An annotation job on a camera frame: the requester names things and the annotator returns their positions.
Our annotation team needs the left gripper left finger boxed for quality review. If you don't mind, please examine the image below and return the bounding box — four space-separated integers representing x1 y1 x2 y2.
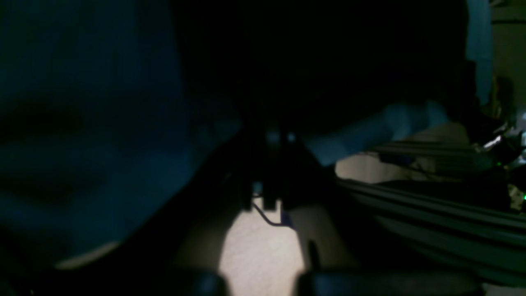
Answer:
1 124 284 296

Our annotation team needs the blue table cloth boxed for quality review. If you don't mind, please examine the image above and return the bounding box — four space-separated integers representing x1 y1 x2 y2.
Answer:
1 0 492 265

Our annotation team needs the dark grey T-shirt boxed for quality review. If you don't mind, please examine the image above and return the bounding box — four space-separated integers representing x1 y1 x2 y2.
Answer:
170 0 468 135

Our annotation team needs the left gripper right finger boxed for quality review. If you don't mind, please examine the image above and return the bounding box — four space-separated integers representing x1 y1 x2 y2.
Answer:
284 132 525 296

